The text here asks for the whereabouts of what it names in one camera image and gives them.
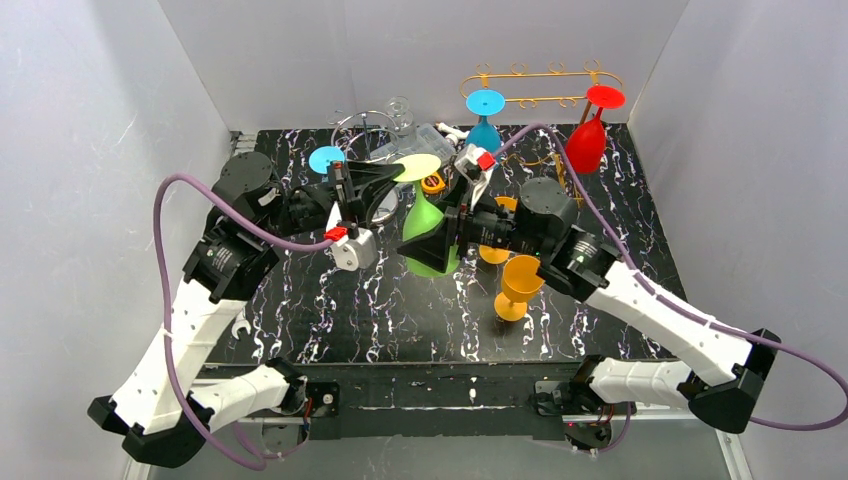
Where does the green plastic goblet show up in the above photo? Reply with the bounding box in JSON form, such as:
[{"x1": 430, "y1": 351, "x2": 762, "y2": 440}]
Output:
[{"x1": 393, "y1": 153, "x2": 459, "y2": 278}]

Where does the chrome spiral glass rack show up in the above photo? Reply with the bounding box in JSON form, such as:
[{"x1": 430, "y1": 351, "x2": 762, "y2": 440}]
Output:
[{"x1": 328, "y1": 110, "x2": 400, "y2": 228}]

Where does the blue plastic goblet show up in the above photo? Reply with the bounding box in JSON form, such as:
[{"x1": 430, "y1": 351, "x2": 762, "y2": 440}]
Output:
[
  {"x1": 465, "y1": 89, "x2": 506, "y2": 153},
  {"x1": 308, "y1": 145, "x2": 346, "y2": 175}
]

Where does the clear glass wine glass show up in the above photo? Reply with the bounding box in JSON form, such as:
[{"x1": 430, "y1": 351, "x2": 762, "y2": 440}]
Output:
[{"x1": 385, "y1": 96, "x2": 417, "y2": 149}]

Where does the gold wire glass rack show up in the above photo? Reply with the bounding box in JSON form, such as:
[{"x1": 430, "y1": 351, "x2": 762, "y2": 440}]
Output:
[{"x1": 459, "y1": 59, "x2": 624, "y2": 204}]

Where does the blue plastic goblet back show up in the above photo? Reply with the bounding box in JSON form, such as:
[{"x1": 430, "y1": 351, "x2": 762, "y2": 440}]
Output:
[{"x1": 465, "y1": 89, "x2": 506, "y2": 153}]

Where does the red plastic goblet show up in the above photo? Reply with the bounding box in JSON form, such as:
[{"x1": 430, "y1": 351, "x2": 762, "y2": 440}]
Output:
[{"x1": 565, "y1": 85, "x2": 626, "y2": 174}]

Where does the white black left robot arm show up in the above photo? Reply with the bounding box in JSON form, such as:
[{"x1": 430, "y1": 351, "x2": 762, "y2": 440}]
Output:
[{"x1": 88, "y1": 152, "x2": 404, "y2": 468}]

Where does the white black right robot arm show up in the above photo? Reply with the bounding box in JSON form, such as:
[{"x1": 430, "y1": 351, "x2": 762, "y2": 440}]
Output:
[{"x1": 399, "y1": 178, "x2": 776, "y2": 433}]

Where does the orange plastic goblet far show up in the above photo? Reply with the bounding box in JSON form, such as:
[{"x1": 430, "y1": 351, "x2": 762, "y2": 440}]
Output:
[{"x1": 479, "y1": 196, "x2": 517, "y2": 265}]

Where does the orange plastic goblet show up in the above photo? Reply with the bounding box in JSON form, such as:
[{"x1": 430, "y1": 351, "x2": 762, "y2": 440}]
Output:
[
  {"x1": 479, "y1": 196, "x2": 517, "y2": 265},
  {"x1": 494, "y1": 255, "x2": 545, "y2": 322}
]

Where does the orange plastic goblet near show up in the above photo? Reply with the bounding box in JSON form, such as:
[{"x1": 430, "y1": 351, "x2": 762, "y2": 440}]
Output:
[{"x1": 494, "y1": 255, "x2": 545, "y2": 322}]

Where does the yellow tape measure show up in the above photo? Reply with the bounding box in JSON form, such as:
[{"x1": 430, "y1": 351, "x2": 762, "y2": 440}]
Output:
[{"x1": 420, "y1": 172, "x2": 447, "y2": 195}]

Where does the clear plastic parts box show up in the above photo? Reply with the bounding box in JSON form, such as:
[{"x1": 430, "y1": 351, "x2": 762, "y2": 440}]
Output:
[{"x1": 370, "y1": 124, "x2": 457, "y2": 166}]

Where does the white small tool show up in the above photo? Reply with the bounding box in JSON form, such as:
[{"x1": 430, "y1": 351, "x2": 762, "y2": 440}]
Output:
[{"x1": 435, "y1": 122, "x2": 469, "y2": 146}]

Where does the silver open-end wrench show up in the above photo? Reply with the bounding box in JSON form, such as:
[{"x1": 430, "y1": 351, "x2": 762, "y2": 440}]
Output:
[{"x1": 231, "y1": 312, "x2": 252, "y2": 340}]

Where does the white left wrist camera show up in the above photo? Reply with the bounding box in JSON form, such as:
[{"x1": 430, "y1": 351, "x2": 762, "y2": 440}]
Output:
[{"x1": 324, "y1": 226, "x2": 378, "y2": 271}]

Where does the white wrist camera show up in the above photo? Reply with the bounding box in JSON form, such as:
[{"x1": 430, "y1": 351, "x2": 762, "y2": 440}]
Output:
[
  {"x1": 454, "y1": 144, "x2": 497, "y2": 211},
  {"x1": 324, "y1": 226, "x2": 378, "y2": 271}
]

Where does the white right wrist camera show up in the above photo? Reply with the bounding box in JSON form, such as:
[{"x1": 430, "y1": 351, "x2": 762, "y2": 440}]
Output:
[{"x1": 454, "y1": 144, "x2": 497, "y2": 211}]

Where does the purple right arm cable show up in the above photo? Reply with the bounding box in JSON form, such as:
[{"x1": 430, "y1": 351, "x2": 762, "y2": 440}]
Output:
[{"x1": 493, "y1": 122, "x2": 848, "y2": 455}]

